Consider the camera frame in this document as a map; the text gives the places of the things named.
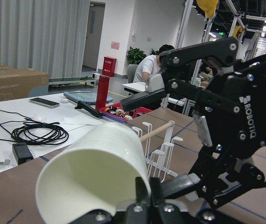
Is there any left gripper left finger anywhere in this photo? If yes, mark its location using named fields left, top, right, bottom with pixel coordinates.
left=135, top=177, right=150, bottom=205

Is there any black smartphone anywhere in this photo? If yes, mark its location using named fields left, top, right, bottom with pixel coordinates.
left=29, top=97, right=60, bottom=108

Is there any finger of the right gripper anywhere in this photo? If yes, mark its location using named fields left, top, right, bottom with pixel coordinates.
left=120, top=37, right=240, bottom=112

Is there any white ikea cup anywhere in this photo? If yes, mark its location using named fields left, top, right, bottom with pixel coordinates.
left=35, top=122, right=151, bottom=224

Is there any green potted plant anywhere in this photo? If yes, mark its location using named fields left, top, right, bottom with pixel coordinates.
left=126, top=47, right=146, bottom=65

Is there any black power adapter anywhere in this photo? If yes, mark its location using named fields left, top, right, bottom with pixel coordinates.
left=12, top=143, right=34, bottom=165

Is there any red parts tray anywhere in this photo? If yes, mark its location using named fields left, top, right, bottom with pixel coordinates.
left=99, top=103, right=151, bottom=123

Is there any person in white shirt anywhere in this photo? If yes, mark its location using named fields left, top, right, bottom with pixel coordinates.
left=133, top=44, right=174, bottom=83

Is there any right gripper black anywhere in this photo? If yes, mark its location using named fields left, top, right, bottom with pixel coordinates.
left=190, top=55, right=266, bottom=208

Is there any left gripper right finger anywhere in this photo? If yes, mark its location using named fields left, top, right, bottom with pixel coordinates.
left=150, top=174, right=201, bottom=205

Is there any coiled black cable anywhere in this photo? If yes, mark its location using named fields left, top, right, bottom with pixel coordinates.
left=0, top=121, right=70, bottom=146

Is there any teach pendant tablet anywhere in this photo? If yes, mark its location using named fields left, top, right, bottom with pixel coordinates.
left=63, top=90, right=113, bottom=105

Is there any cardboard box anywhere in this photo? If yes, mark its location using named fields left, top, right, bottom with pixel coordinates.
left=0, top=63, right=49, bottom=101

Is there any white wire cup rack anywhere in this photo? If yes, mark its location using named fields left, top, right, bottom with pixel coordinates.
left=132, top=120, right=183, bottom=182

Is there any red thermos bottle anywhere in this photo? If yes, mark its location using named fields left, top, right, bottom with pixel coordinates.
left=95, top=76, right=110, bottom=111

